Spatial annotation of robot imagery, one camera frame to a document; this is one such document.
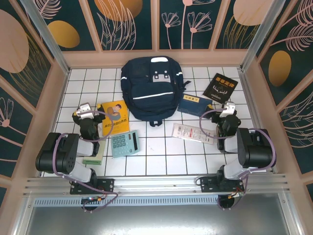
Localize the blue book with yellow label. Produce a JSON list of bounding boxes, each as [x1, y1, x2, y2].
[[177, 93, 213, 118]]

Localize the black book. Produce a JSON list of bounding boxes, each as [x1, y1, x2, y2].
[[202, 72, 239, 101]]

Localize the clear stationery pack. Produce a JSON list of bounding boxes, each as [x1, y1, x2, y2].
[[172, 122, 220, 145]]

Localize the pale green notebook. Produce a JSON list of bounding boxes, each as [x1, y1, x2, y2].
[[82, 141, 106, 166]]

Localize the teal calculator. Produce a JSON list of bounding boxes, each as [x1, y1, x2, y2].
[[111, 130, 140, 159]]

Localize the navy blue backpack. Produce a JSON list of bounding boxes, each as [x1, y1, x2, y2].
[[120, 55, 192, 127]]

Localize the grey steel sheet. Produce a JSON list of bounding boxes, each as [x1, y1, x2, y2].
[[24, 207, 303, 235]]

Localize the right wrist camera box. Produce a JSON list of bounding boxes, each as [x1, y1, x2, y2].
[[219, 101, 237, 118]]

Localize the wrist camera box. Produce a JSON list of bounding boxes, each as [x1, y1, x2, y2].
[[75, 103, 93, 120], [219, 101, 237, 118]]

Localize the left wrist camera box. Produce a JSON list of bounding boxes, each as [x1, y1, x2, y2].
[[75, 103, 93, 120]]

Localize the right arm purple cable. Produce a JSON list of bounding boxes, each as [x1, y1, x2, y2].
[[200, 109, 277, 211]]

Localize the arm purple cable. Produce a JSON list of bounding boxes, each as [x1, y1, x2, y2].
[[200, 109, 277, 211], [52, 110, 118, 213]]

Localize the aluminium side rail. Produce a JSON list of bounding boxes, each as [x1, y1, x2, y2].
[[238, 70, 278, 175]]

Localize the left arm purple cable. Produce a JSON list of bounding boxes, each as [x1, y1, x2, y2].
[[52, 110, 118, 213]]

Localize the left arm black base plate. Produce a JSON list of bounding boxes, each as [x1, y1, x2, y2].
[[70, 178, 115, 195]]

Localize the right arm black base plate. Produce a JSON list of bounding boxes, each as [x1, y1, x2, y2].
[[200, 176, 245, 194]]

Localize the aluminium corner post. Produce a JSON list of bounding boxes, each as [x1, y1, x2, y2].
[[20, 0, 72, 74], [240, 0, 287, 72]]

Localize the aluminium front rail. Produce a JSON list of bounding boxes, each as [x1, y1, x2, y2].
[[23, 173, 291, 197]]

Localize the slotted grey cable duct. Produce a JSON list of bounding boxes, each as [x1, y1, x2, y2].
[[33, 197, 221, 208]]

